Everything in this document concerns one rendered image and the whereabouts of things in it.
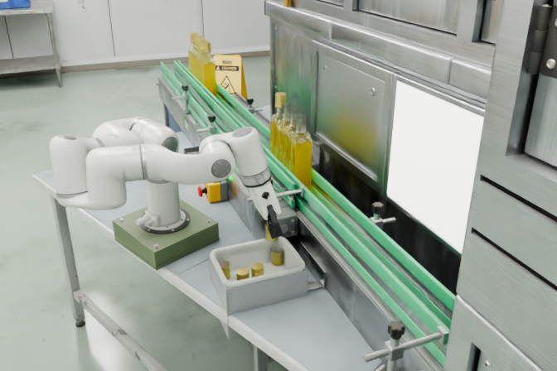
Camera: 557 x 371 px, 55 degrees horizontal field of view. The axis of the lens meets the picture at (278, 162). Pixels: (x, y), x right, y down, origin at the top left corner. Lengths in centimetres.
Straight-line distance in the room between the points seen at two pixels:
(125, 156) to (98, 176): 7
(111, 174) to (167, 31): 624
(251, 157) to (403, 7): 52
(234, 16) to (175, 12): 82
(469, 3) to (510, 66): 63
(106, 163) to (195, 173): 20
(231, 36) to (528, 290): 720
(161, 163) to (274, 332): 49
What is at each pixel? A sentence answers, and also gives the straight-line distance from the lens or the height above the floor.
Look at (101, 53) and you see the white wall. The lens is 737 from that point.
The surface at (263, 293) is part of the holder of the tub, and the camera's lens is 140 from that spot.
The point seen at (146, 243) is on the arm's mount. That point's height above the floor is 81.
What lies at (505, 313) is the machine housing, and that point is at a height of 127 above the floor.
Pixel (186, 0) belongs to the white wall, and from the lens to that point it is 743.
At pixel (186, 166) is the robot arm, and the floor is 115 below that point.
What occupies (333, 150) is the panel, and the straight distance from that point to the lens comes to 168.
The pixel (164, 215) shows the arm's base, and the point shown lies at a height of 86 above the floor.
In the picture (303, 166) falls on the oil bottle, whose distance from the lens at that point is 160.
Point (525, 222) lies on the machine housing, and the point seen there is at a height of 138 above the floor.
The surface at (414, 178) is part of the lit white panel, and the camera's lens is 133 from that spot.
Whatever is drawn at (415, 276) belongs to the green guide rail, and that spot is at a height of 94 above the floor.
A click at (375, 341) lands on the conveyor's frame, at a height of 78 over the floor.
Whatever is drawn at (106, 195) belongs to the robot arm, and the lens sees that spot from 126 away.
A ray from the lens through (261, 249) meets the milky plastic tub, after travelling 152.
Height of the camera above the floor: 163
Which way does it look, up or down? 23 degrees down
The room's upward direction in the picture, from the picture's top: straight up
